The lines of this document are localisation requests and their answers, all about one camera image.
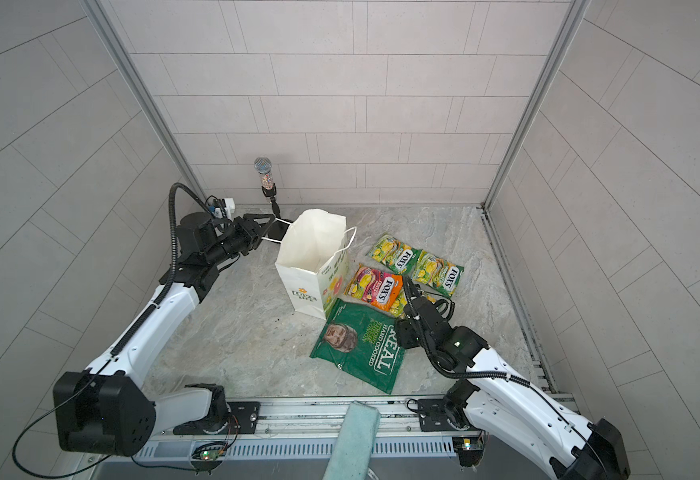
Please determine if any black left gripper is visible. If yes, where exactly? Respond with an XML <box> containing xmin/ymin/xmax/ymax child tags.
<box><xmin>202</xmin><ymin>214</ymin><xmax>275</xmax><ymax>269</ymax></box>

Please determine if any orange Fox's candy packet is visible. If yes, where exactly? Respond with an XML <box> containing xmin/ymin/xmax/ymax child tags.
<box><xmin>345</xmin><ymin>264</ymin><xmax>403</xmax><ymax>313</ymax></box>

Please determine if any white paper bag green print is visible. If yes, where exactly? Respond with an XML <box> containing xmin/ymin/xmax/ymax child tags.
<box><xmin>268</xmin><ymin>209</ymin><xmax>357</xmax><ymax>320</ymax></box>

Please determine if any large dark green crisps bag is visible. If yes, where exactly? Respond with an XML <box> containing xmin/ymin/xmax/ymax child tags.
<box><xmin>310</xmin><ymin>299</ymin><xmax>405</xmax><ymax>394</ymax></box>

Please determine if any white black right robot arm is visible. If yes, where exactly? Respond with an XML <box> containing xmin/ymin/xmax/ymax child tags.
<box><xmin>396</xmin><ymin>278</ymin><xmax>631</xmax><ymax>479</ymax></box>

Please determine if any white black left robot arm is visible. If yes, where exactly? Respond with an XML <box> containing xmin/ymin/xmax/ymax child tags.
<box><xmin>53</xmin><ymin>212</ymin><xmax>289</xmax><ymax>457</ymax></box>

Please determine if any glitter microphone on black stand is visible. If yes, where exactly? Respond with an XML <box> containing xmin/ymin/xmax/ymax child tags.
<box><xmin>254</xmin><ymin>157</ymin><xmax>281</xmax><ymax>218</ymax></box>

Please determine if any right circuit board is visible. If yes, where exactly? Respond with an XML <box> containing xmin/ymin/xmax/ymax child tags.
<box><xmin>452</xmin><ymin>436</ymin><xmax>485</xmax><ymax>468</ymax></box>

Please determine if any teal cleaning cloth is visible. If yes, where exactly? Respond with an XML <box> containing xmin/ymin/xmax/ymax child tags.
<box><xmin>323</xmin><ymin>402</ymin><xmax>381</xmax><ymax>480</ymax></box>

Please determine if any left circuit board green LED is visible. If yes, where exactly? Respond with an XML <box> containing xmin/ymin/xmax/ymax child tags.
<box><xmin>191</xmin><ymin>441</ymin><xmax>229</xmax><ymax>472</ymax></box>

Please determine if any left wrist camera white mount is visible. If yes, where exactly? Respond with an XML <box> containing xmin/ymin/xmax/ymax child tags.
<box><xmin>208</xmin><ymin>196</ymin><xmax>236</xmax><ymax>220</ymax></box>

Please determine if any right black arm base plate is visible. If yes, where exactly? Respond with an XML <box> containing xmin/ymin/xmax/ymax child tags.
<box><xmin>407</xmin><ymin>397</ymin><xmax>478</xmax><ymax>432</ymax></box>

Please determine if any aluminium front rail frame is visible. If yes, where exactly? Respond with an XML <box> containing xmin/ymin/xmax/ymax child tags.
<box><xmin>134</xmin><ymin>392</ymin><xmax>592</xmax><ymax>479</ymax></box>

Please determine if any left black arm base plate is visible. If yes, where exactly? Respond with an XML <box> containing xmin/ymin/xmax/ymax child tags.
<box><xmin>172</xmin><ymin>401</ymin><xmax>262</xmax><ymax>436</ymax></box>

